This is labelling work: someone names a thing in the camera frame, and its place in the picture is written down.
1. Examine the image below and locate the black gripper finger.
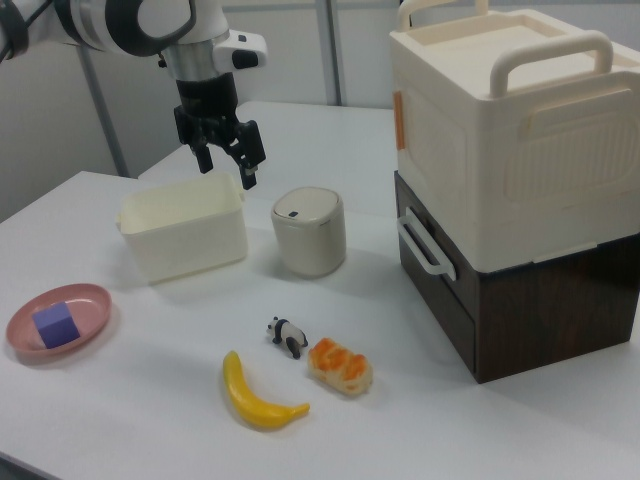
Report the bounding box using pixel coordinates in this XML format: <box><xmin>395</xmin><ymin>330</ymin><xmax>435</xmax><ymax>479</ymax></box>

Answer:
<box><xmin>222</xmin><ymin>118</ymin><xmax>267</xmax><ymax>192</ymax></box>
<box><xmin>191</xmin><ymin>135</ymin><xmax>214</xmax><ymax>174</ymax></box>

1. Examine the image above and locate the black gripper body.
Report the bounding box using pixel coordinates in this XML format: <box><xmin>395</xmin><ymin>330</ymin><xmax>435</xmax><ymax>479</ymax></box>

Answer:
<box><xmin>172</xmin><ymin>73</ymin><xmax>242</xmax><ymax>147</ymax></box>

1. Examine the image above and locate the cream open plastic bin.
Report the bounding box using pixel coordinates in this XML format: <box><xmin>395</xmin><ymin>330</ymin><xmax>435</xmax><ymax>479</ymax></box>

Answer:
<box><xmin>115</xmin><ymin>172</ymin><xmax>250</xmax><ymax>286</ymax></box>

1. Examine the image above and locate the dark brown drawer housing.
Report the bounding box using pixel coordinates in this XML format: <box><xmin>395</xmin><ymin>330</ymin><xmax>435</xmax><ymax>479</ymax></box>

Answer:
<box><xmin>469</xmin><ymin>232</ymin><xmax>640</xmax><ymax>385</ymax></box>

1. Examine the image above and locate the small beige lidded trash can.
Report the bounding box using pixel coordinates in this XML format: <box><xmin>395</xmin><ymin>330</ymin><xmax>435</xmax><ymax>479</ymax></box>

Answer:
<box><xmin>270</xmin><ymin>186</ymin><xmax>347</xmax><ymax>279</ymax></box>

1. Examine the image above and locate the pink plate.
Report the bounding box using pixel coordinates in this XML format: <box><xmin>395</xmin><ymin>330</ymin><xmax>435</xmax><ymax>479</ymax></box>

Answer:
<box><xmin>5</xmin><ymin>283</ymin><xmax>113</xmax><ymax>357</ymax></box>

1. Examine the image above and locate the toy panda figure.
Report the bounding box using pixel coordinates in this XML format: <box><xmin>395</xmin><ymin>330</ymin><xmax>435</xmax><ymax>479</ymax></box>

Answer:
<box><xmin>266</xmin><ymin>315</ymin><xmax>308</xmax><ymax>359</ymax></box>

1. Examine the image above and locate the purple cube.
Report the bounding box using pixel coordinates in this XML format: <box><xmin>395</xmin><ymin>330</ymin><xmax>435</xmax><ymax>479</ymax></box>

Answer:
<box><xmin>31</xmin><ymin>301</ymin><xmax>81</xmax><ymax>350</ymax></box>

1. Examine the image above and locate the toy bread with orange glaze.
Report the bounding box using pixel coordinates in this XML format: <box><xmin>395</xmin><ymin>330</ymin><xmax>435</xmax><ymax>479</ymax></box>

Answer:
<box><xmin>307</xmin><ymin>337</ymin><xmax>375</xmax><ymax>396</ymax></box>

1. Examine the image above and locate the yellow toy banana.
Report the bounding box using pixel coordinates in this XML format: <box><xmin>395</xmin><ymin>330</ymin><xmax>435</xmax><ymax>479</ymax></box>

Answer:
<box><xmin>222</xmin><ymin>350</ymin><xmax>311</xmax><ymax>415</ymax></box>

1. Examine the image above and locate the orange door handle strip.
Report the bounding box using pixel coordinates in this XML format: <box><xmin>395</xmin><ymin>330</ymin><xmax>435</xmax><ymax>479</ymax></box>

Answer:
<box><xmin>393</xmin><ymin>91</ymin><xmax>410</xmax><ymax>150</ymax></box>

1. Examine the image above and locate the cream cabinet with handles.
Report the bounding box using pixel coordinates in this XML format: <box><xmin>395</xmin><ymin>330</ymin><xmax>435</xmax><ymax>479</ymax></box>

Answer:
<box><xmin>388</xmin><ymin>0</ymin><xmax>640</xmax><ymax>274</ymax></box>

